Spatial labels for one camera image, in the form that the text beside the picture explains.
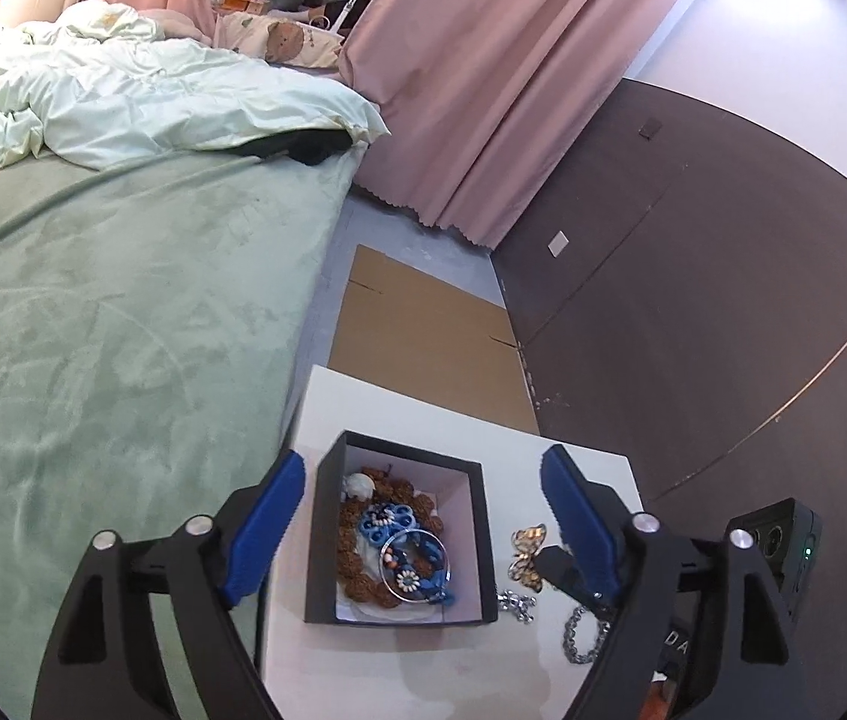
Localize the white wall socket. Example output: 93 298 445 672
547 231 568 259

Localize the patterned pillow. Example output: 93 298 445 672
212 13 342 71

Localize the gold butterfly grey bead bracelet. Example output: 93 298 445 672
508 523 551 589

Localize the brown rudraksha bead bracelet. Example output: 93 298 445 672
337 464 446 610

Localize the pale green duvet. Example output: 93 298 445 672
0 0 388 169

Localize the black jewelry box white interior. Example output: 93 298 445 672
303 431 498 628

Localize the red cord white stone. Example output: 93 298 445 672
342 472 376 502

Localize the silver black twisted chain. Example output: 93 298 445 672
495 588 612 665

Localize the flattened cardboard sheet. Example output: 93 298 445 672
329 245 539 434

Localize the blue flower bead bracelet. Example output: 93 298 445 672
356 502 459 607

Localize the pink curtain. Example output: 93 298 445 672
85 0 722 251

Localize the green bed blanket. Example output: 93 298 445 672
0 149 362 718

